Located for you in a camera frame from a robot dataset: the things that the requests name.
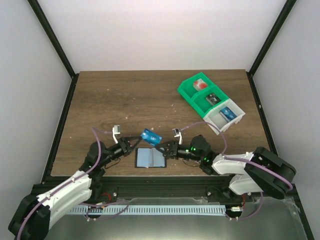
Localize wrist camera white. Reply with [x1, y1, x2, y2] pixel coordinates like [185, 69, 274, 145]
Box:
[112, 124, 121, 144]
[172, 128, 183, 145]

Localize black card in bin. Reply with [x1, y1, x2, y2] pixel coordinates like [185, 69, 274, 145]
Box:
[205, 93, 221, 106]

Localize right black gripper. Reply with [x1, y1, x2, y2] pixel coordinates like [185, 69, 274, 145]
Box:
[155, 140, 203, 162]

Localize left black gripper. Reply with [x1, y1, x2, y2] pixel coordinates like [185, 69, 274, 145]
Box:
[100, 136, 143, 167]

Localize light blue slotted cable duct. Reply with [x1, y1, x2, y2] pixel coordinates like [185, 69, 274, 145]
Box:
[68, 205, 226, 216]

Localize left black frame post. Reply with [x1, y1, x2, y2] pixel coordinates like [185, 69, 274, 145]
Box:
[27, 0, 76, 79]

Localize black card holder wallet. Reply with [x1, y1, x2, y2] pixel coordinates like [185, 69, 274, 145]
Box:
[134, 147, 167, 169]

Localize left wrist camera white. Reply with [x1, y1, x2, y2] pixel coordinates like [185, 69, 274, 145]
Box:
[112, 124, 121, 144]

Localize blue credit card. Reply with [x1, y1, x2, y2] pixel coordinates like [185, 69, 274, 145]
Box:
[140, 128, 162, 147]

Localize right black frame post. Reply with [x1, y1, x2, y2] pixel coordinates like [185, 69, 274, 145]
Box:
[248, 0, 297, 76]

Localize green white sorting bin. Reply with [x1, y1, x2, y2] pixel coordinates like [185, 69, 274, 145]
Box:
[177, 72, 246, 135]

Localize red white card in bin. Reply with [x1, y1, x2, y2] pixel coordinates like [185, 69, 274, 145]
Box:
[193, 78, 208, 92]

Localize blue card in bin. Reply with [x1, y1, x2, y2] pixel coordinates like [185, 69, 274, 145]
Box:
[219, 107, 237, 123]

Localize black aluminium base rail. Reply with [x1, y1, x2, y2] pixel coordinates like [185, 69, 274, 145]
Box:
[32, 175, 296, 201]

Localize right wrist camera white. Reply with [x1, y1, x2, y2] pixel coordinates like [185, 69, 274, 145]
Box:
[172, 128, 183, 145]

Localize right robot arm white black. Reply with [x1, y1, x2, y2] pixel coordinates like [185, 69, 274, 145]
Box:
[155, 135, 297, 202]

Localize black frame post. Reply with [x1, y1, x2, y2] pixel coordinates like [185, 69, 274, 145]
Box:
[248, 0, 297, 76]
[27, 0, 76, 79]

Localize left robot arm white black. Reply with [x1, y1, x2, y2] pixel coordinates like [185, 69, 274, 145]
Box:
[8, 136, 142, 240]

